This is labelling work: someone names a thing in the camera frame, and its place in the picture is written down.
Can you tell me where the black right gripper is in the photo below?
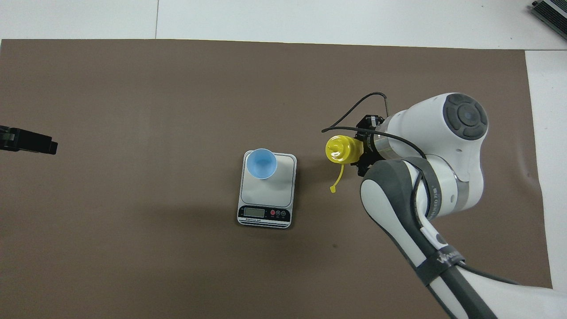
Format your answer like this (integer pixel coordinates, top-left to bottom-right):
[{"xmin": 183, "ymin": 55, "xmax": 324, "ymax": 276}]
[{"xmin": 351, "ymin": 114, "xmax": 391, "ymax": 178}]

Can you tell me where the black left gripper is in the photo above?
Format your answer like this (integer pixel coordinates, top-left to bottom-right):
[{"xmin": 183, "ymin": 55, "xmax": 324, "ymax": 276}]
[{"xmin": 0, "ymin": 125, "xmax": 58, "ymax": 156}]

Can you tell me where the yellow squeeze bottle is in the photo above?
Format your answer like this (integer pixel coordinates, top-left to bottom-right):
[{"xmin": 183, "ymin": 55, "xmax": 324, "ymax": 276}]
[{"xmin": 325, "ymin": 134, "xmax": 365, "ymax": 194}]

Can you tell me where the light blue plastic cup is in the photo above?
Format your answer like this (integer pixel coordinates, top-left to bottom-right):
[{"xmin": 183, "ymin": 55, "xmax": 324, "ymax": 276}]
[{"xmin": 246, "ymin": 148, "xmax": 278, "ymax": 180}]

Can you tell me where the silver digital kitchen scale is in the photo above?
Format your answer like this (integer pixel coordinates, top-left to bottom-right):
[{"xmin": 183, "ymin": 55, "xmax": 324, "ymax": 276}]
[{"xmin": 237, "ymin": 150, "xmax": 298, "ymax": 230}]

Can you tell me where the brown table mat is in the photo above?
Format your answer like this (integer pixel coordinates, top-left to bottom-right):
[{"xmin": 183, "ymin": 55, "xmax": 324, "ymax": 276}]
[{"xmin": 0, "ymin": 39, "xmax": 553, "ymax": 319}]

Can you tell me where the grey metal device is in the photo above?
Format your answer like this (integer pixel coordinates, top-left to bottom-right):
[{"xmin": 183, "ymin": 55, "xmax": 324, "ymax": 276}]
[{"xmin": 531, "ymin": 0, "xmax": 567, "ymax": 42}]

